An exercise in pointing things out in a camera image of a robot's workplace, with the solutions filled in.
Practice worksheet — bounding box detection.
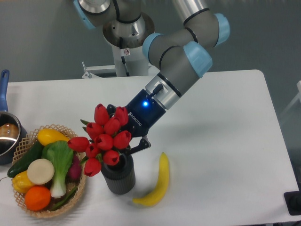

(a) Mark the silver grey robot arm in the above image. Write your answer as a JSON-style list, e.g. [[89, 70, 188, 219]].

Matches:
[[73, 0, 230, 155]]

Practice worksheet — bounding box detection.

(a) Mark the dark grey ribbed vase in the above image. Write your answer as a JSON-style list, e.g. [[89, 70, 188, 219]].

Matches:
[[101, 154, 136, 195]]

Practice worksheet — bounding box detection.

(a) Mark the yellow lemon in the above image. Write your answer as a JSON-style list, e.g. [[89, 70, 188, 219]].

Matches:
[[12, 171, 35, 194]]

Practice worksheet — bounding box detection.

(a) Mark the red tulip bouquet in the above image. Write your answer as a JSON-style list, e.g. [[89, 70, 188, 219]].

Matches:
[[67, 104, 132, 177]]

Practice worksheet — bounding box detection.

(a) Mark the green bean pod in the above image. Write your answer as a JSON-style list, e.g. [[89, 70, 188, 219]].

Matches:
[[50, 187, 78, 211]]

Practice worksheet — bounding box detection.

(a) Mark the dark green cucumber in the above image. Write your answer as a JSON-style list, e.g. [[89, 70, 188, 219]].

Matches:
[[7, 141, 44, 178]]

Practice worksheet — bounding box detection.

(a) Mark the yellow banana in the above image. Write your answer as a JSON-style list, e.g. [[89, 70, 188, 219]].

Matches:
[[132, 153, 170, 207]]

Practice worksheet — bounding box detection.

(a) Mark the blue handled steel saucepan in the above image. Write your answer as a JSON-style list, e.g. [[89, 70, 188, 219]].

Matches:
[[0, 69, 27, 165]]

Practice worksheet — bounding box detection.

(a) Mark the black device at table edge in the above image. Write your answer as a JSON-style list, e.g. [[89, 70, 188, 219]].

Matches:
[[284, 191, 301, 216]]

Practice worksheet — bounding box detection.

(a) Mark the yellow squash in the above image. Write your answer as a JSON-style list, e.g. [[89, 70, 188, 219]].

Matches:
[[37, 129, 70, 146]]

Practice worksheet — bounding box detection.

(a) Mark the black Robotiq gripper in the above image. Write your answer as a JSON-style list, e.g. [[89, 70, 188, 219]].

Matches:
[[106, 88, 166, 156]]

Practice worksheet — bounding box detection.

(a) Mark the orange fruit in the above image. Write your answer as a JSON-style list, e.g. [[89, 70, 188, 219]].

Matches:
[[25, 186, 51, 211]]

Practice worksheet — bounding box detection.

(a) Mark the green bok choy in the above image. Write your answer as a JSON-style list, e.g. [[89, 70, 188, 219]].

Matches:
[[42, 141, 73, 199]]

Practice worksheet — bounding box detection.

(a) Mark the purple red onion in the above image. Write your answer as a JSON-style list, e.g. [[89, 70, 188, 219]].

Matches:
[[67, 155, 81, 180]]

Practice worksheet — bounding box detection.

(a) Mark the cream round bun slice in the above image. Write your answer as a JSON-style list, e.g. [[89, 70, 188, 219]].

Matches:
[[27, 159, 55, 185]]

